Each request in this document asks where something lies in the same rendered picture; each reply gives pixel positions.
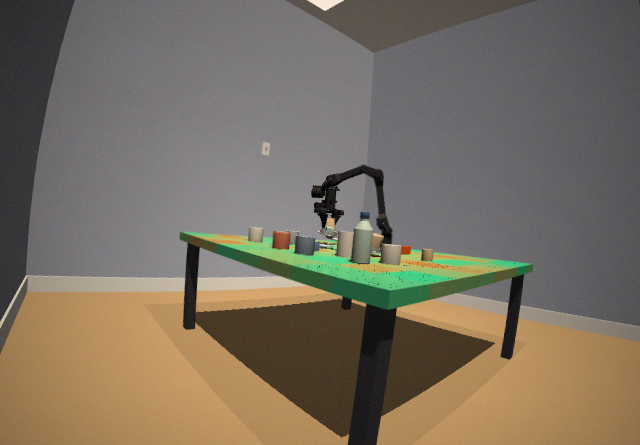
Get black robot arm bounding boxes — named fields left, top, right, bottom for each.
left=311, top=164, right=393, bottom=244

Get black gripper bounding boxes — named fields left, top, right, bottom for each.
left=314, top=198, right=344, bottom=227

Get grey bottle with blue cap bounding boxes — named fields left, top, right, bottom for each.
left=351, top=211, right=373, bottom=264

